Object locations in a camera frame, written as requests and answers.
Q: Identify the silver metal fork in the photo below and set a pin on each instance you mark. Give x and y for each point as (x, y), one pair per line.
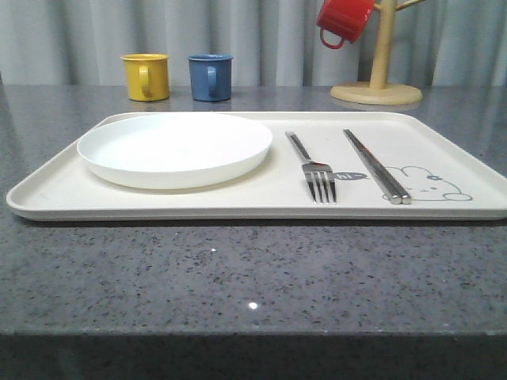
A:
(319, 176)

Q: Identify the white round plate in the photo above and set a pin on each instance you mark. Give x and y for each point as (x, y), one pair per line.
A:
(175, 150)

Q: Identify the blue enamel mug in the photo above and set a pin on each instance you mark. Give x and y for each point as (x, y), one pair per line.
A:
(210, 77)

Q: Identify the yellow enamel mug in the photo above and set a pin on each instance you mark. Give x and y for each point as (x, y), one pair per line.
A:
(147, 76)

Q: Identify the wooden mug tree stand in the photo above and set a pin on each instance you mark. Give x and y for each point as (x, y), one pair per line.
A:
(378, 91)

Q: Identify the red enamel mug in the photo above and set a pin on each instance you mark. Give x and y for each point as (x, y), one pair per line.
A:
(344, 18)

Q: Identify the beige rabbit serving tray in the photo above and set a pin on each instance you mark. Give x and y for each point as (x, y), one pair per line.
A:
(444, 181)

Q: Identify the grey curtain backdrop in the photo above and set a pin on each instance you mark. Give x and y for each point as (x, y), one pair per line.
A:
(273, 43)

